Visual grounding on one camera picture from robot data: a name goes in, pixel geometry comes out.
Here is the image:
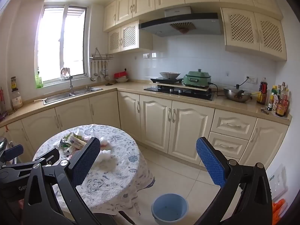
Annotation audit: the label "green electric cooker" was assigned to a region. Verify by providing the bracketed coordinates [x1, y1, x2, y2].
[183, 69, 212, 88]

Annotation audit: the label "round table with patterned cloth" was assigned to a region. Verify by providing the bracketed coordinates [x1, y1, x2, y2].
[33, 124, 155, 216]

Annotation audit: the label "blue plastic bin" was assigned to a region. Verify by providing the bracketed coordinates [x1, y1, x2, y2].
[151, 193, 189, 225]

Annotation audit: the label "silver black kitchen appliance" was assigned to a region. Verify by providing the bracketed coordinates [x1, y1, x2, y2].
[0, 136, 16, 155]

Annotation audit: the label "black gas stove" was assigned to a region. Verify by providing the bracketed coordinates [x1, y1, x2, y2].
[143, 85, 215, 101]

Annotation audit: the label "white plastic wrapper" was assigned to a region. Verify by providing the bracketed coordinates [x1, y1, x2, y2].
[52, 141, 65, 152]

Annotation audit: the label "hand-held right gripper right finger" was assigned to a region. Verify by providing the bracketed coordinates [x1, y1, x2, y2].
[196, 136, 273, 225]

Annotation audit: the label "metal utensil rack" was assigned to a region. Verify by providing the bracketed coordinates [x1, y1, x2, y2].
[90, 48, 114, 60]

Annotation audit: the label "wooden board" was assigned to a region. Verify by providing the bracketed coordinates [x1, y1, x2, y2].
[156, 82, 211, 92]

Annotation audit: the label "steel kitchen faucet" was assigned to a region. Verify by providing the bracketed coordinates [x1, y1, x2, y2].
[67, 75, 76, 96]

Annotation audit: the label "orange plastic bag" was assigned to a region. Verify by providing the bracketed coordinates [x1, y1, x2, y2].
[272, 198, 288, 222]

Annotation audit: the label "wide lattice wall cabinet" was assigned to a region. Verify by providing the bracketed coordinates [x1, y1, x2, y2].
[220, 7, 288, 61]

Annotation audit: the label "white framed window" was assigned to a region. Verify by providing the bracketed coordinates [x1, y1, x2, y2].
[35, 5, 91, 88]

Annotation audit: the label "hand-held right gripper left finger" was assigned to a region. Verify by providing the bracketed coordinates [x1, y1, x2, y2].
[22, 136, 101, 225]

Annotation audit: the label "large glass jar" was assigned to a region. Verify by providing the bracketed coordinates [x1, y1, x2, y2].
[12, 89, 23, 110]

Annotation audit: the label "red utensil holder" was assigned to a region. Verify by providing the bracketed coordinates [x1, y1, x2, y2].
[0, 87, 7, 122]

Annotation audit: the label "steel pan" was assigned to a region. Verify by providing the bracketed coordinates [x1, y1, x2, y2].
[160, 72, 181, 79]

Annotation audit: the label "steel kitchen sink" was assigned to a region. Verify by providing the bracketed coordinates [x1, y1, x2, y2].
[43, 86, 104, 105]

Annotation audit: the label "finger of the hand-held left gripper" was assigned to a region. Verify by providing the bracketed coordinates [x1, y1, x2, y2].
[35, 148, 60, 167]
[0, 145, 24, 167]

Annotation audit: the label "red plastic container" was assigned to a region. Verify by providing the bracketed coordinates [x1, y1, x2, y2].
[114, 71, 129, 80]

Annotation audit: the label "steel wok black handle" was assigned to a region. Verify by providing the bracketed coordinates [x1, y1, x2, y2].
[223, 84, 252, 103]

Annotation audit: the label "grey range hood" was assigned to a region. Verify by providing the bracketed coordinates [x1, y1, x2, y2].
[138, 6, 223, 38]

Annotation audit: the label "small lattice wall cabinet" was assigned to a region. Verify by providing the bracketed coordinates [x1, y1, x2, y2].
[108, 20, 154, 54]

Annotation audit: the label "cluster of condiment bottles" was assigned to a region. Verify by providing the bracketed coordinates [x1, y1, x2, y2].
[256, 77, 290, 118]

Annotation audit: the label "black induction cooker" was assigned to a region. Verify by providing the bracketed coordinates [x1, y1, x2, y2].
[150, 77, 184, 84]

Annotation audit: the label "cream base cabinets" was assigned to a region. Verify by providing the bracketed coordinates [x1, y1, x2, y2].
[0, 90, 291, 176]

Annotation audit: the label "green detergent bottle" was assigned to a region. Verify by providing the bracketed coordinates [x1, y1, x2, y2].
[35, 71, 44, 89]

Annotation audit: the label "black power cable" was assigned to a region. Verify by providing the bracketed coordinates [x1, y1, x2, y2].
[210, 82, 227, 98]

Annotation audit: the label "green white snack wrapper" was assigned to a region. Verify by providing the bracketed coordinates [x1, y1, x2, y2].
[60, 132, 91, 152]

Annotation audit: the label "clear plastic bag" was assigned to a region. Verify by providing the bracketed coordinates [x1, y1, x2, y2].
[94, 136, 119, 169]

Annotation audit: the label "dark bottle yellow label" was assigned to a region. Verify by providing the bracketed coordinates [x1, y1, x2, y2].
[10, 76, 19, 92]

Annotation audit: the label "cream cabinet drawer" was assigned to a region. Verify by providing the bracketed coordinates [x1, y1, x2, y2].
[210, 109, 257, 141]
[207, 132, 250, 160]

